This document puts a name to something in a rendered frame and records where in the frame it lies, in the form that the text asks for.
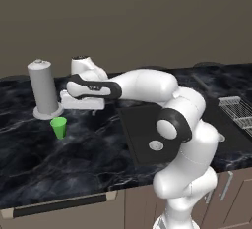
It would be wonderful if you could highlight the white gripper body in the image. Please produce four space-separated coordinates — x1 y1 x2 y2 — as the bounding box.
59 89 106 111

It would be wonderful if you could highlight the green cup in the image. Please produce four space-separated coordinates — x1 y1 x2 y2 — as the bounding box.
49 116 69 141

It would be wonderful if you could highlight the black double basin sink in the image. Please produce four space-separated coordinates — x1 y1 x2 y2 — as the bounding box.
115 92 252 169

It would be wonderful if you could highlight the grey cylinder on round base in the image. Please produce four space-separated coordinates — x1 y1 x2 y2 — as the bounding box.
27 58 65 121

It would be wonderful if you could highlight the taupe cupboard door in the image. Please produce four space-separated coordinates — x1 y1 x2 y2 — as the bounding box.
193 169 246 229
124 183 166 229
222 166 252 229

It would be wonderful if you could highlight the dishwasher front panel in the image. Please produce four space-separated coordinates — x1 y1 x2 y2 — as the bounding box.
0 191 126 229

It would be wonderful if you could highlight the dark round stool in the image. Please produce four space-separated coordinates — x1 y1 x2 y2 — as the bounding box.
192 61 228 70

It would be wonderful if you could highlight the black dishwasher handle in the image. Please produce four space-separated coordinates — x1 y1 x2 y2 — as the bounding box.
0 190 119 220

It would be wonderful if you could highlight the silver cupboard handle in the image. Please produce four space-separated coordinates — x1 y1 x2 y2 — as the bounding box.
204 189 215 205
219 170 235 201

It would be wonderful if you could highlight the wire dish rack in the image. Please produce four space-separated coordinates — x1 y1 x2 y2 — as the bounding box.
218 95 252 130

